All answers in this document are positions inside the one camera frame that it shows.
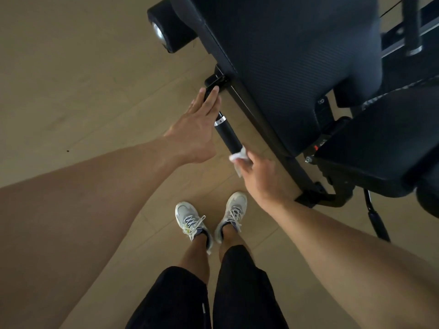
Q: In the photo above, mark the person's left forearm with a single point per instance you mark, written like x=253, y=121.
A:
x=68, y=219

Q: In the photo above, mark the black textured chest pad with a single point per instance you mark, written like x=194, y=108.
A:
x=291, y=65

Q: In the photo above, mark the black padded backrest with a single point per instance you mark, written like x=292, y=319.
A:
x=430, y=198

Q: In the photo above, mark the black adjustment lever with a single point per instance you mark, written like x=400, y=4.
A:
x=377, y=220

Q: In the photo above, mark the white sneaker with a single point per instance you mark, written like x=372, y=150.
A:
x=188, y=217
x=235, y=209

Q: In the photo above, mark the black steel rack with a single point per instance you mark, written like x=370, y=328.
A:
x=303, y=176

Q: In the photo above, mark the person's right forearm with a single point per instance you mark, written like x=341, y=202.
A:
x=360, y=263

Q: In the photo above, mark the person's right leg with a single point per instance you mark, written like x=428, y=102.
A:
x=233, y=239

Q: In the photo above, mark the white cleaning wipe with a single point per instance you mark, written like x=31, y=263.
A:
x=238, y=156

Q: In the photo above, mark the person's leg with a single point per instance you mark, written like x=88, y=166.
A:
x=233, y=239
x=195, y=260

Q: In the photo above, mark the black roller chrome end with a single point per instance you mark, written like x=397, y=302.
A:
x=178, y=30

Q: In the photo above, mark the person's left leg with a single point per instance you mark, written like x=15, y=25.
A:
x=195, y=260

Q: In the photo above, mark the person's left hand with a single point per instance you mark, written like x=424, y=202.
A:
x=195, y=133

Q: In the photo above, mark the person's right hand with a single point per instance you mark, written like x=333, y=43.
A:
x=265, y=181

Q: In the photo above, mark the black padded seat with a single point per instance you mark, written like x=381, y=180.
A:
x=377, y=147

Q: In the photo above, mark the black shorts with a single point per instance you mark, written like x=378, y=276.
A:
x=240, y=287

